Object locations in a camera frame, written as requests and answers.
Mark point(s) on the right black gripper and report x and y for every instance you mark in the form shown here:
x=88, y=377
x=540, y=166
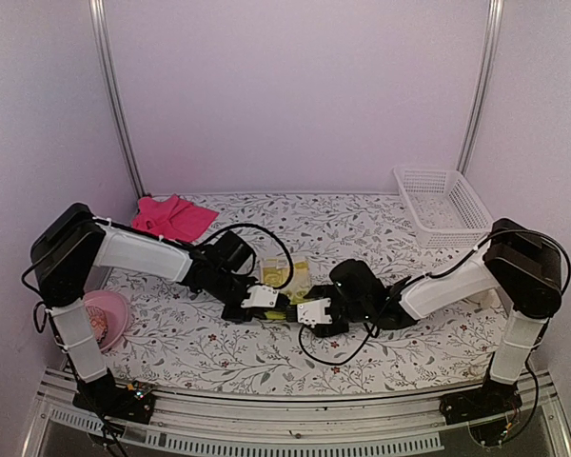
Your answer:
x=323, y=331

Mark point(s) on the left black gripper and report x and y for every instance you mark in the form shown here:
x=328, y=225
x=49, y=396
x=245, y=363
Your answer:
x=243, y=316

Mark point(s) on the green white patterned towel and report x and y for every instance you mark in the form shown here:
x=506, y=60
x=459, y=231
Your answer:
x=275, y=270

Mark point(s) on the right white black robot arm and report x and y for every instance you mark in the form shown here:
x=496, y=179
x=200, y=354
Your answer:
x=531, y=268

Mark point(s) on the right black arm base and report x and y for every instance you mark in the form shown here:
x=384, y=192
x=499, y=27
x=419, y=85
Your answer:
x=490, y=398

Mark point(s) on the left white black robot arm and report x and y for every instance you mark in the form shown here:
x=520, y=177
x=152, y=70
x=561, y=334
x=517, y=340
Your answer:
x=78, y=242

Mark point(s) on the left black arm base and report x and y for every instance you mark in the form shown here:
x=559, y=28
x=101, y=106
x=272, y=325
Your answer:
x=105, y=398

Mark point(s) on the pink red towel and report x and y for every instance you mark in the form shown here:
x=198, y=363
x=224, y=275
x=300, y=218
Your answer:
x=175, y=218

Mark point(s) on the pink plastic bowl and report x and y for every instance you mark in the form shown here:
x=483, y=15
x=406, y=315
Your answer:
x=115, y=305

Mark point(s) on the brown patterned cupcake liner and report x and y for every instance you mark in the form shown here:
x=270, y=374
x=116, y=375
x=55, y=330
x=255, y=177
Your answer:
x=99, y=323

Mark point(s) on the white plastic mesh basket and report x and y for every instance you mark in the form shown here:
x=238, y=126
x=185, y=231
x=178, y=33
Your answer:
x=445, y=211

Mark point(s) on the cream ceramic mug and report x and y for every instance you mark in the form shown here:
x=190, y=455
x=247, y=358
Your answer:
x=486, y=299

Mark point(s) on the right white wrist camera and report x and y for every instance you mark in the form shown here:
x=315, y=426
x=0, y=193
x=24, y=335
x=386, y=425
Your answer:
x=311, y=313

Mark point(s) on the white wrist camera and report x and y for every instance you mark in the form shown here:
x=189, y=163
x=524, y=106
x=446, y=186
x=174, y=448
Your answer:
x=311, y=313
x=263, y=296

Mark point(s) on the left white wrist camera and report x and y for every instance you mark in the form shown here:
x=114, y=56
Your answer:
x=263, y=296

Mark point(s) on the aluminium front rail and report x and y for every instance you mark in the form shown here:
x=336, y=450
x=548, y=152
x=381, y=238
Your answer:
x=202, y=423

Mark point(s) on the left aluminium frame post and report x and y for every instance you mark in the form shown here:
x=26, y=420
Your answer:
x=99, y=23

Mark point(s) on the aluminium frame post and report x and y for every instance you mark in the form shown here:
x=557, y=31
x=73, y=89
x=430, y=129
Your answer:
x=489, y=51
x=99, y=23

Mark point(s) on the right aluminium frame post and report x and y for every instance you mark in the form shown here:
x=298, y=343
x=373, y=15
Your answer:
x=489, y=51

